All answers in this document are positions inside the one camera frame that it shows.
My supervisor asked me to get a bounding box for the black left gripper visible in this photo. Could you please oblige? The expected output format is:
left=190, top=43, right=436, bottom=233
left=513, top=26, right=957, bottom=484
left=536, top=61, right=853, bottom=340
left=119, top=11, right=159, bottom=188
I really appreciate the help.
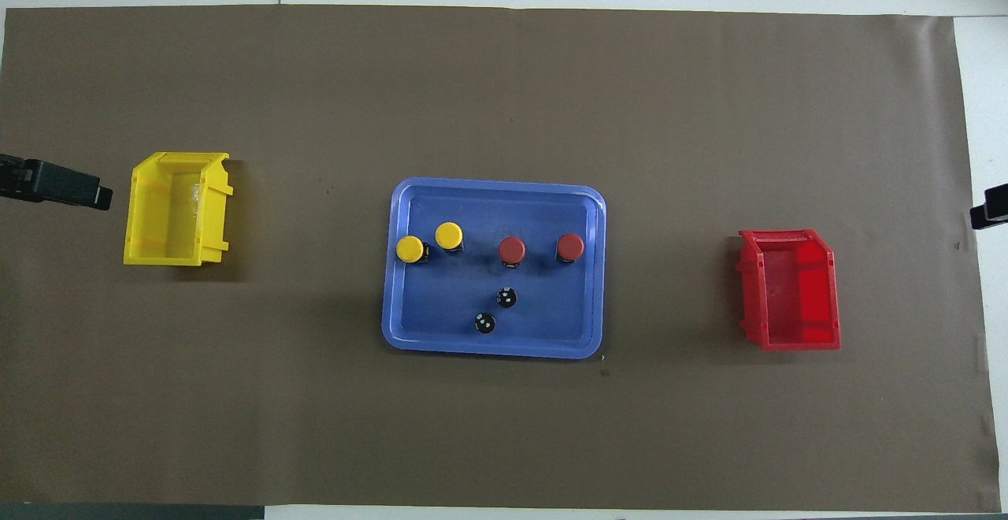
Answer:
left=0, top=154, right=113, bottom=211

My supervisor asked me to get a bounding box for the yellow plastic bin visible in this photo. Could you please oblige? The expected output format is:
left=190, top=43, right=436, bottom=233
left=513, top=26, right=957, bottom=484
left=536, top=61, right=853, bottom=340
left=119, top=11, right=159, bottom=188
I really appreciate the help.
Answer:
left=123, top=151, right=237, bottom=267

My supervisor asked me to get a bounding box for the red plastic bin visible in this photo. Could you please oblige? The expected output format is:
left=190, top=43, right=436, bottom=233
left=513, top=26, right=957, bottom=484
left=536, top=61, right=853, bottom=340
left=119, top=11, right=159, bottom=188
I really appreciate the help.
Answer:
left=736, top=228, right=842, bottom=352

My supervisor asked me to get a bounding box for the brown paper table mat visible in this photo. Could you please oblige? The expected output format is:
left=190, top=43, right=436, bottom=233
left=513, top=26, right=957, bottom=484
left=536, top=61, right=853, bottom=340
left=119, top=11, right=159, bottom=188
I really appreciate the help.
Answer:
left=0, top=5, right=1001, bottom=509

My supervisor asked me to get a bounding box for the blue plastic tray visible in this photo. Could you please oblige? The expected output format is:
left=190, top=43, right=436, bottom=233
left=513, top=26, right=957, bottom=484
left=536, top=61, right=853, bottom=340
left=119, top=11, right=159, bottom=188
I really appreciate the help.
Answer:
left=381, top=177, right=608, bottom=360

